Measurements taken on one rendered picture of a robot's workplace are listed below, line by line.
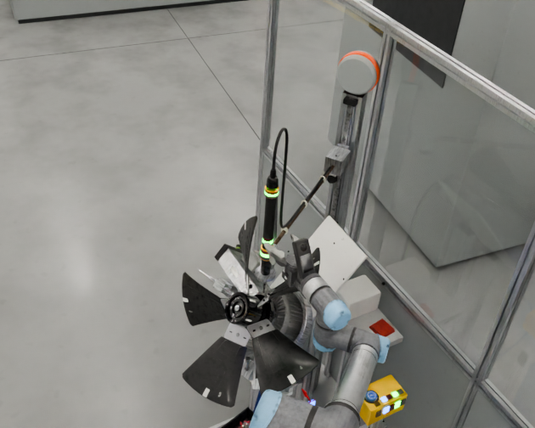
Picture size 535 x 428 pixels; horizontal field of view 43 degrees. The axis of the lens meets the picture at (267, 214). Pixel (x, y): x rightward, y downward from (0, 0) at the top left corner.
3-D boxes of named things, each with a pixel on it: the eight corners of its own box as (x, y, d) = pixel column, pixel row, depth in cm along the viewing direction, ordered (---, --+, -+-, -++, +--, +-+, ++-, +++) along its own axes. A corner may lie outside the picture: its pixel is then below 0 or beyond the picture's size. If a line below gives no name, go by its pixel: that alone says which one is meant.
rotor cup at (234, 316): (254, 289, 258) (231, 281, 248) (279, 304, 248) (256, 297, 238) (238, 323, 258) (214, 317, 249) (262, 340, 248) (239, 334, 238)
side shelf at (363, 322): (354, 286, 311) (355, 282, 309) (402, 341, 287) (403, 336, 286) (310, 303, 302) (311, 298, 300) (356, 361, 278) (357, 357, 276)
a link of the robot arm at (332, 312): (328, 337, 187) (331, 316, 182) (306, 311, 195) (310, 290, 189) (351, 328, 191) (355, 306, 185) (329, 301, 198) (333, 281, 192)
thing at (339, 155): (333, 160, 271) (335, 142, 266) (349, 165, 269) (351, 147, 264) (323, 172, 264) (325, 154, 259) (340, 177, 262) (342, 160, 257)
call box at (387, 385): (385, 391, 251) (391, 373, 244) (402, 411, 244) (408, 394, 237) (351, 407, 244) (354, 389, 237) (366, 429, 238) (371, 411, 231)
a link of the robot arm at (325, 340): (344, 361, 195) (349, 336, 188) (307, 349, 198) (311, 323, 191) (351, 342, 201) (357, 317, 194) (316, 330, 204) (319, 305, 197)
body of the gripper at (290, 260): (279, 275, 206) (299, 301, 198) (281, 254, 200) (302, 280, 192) (301, 267, 209) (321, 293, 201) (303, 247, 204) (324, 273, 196)
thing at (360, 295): (357, 285, 308) (361, 268, 301) (378, 309, 297) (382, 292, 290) (326, 297, 301) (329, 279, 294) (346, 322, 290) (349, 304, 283)
